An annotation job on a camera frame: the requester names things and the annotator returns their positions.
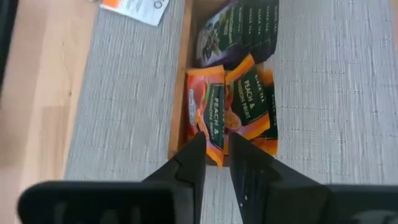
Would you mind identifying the white orange Tazo tea packet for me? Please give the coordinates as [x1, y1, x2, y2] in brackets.
[99, 0, 170, 27]

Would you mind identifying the wooden tea box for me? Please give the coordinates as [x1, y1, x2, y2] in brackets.
[167, 0, 280, 167]

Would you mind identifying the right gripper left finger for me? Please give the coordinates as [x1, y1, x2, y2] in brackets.
[17, 131, 208, 224]

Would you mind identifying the dark blackcurrant tea packet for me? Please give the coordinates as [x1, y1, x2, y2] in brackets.
[245, 0, 257, 60]
[195, 0, 249, 70]
[253, 0, 265, 63]
[270, 0, 280, 54]
[261, 0, 273, 62]

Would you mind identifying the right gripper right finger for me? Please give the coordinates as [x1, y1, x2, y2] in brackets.
[228, 132, 398, 224]

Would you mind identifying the orange peach tea packet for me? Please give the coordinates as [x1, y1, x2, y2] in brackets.
[185, 65, 226, 170]
[223, 54, 271, 156]
[257, 68, 279, 157]

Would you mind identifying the grey woven placemat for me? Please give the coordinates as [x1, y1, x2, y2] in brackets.
[63, 0, 398, 224]

